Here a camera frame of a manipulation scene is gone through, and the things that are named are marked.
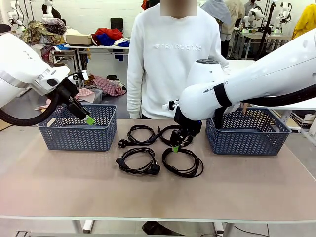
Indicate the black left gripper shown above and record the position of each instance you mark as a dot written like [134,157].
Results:
[69,90]

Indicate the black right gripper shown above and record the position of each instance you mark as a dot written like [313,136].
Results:
[187,127]

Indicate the person right forearm white sleeve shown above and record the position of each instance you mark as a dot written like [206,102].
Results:
[134,98]

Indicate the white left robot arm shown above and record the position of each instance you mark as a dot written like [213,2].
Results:
[19,69]

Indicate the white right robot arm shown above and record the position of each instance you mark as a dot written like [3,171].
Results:
[259,76]

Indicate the person left hand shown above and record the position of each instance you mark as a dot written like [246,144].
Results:
[244,108]

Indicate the pink checked cloth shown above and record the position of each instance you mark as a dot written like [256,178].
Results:
[85,95]

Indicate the blue-grey plastic basket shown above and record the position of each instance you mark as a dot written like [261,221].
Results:
[247,143]
[74,138]

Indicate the plaid cloth heap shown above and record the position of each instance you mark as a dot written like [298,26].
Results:
[106,85]

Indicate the white sweatshirt torso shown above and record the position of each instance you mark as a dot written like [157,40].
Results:
[172,74]

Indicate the white background table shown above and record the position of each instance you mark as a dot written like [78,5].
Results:
[98,47]

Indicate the beige cardboard box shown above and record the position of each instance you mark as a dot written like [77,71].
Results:
[77,38]

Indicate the blue garment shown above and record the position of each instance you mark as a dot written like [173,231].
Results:
[106,40]

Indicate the red garment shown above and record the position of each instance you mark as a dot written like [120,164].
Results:
[108,32]

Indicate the black object under table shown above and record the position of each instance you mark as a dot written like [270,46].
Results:
[158,228]

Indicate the patterned clothes pile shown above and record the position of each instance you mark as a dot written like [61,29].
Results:
[42,32]

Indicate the black chair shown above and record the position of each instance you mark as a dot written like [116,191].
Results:
[116,23]

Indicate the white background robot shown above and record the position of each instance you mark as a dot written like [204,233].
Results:
[48,8]
[14,12]
[254,14]
[284,12]

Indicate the background person grey hood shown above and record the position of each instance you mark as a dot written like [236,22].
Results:
[217,12]

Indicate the blurred person head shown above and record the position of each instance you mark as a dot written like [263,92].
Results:
[177,7]

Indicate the grey background workbench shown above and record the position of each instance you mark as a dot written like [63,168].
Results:
[266,37]

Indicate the background person beige coat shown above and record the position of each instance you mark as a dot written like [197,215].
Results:
[234,14]

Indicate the black tripod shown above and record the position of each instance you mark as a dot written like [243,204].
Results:
[267,22]

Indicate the yellow garment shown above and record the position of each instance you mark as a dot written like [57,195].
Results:
[306,22]

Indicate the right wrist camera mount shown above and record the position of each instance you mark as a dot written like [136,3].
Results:
[170,105]

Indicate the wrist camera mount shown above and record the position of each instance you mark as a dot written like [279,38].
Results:
[170,105]
[80,76]

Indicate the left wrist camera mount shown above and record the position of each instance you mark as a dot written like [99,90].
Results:
[80,76]

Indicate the white table frame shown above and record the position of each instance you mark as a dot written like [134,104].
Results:
[84,225]

